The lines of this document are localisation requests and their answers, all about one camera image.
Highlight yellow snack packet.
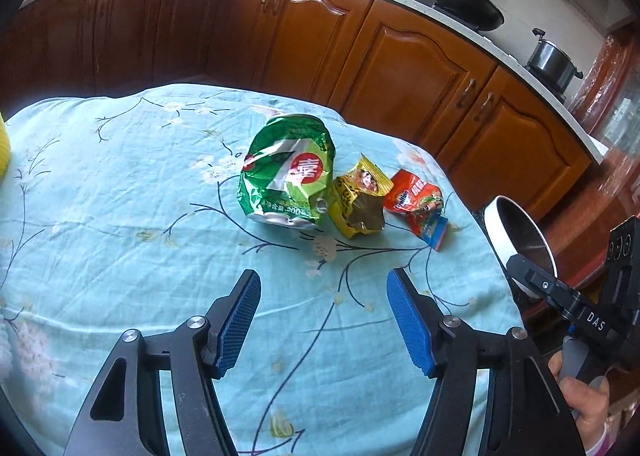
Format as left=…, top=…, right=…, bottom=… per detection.
left=330, top=153, right=392, bottom=240

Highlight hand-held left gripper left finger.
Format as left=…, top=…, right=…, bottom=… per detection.
left=64, top=269, right=262, bottom=456

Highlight white bin with black liner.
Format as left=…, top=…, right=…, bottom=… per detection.
left=482, top=195, right=558, bottom=299

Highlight yellow foam fruit net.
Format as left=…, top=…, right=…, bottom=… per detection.
left=0, top=115, right=12, bottom=183

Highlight green chip bag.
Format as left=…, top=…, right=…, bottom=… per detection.
left=236, top=113, right=336, bottom=228

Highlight person's right hand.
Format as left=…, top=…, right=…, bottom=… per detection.
left=547, top=353, right=611, bottom=437

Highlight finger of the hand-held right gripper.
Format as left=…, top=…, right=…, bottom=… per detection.
left=505, top=256, right=588, bottom=322

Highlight steel cooking pot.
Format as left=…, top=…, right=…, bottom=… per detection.
left=526, top=27, right=584, bottom=92

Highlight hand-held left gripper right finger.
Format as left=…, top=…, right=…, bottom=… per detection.
left=387, top=268, right=586, bottom=456

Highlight light blue floral tablecloth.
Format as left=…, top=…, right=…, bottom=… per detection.
left=0, top=83, right=527, bottom=456

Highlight orange snack packet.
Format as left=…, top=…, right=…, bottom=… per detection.
left=383, top=168, right=450, bottom=252

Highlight small white foam fruit net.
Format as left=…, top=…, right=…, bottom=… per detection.
left=0, top=318, right=13, bottom=377

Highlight wooden glass door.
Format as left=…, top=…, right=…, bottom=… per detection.
left=540, top=28, right=640, bottom=287

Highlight gas stove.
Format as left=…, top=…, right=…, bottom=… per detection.
left=430, top=0, right=568, bottom=104

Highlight person's right forearm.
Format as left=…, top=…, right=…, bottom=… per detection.
left=590, top=418, right=620, bottom=456

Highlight wooden lower cabinets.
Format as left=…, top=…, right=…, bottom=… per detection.
left=0, top=0, right=594, bottom=218

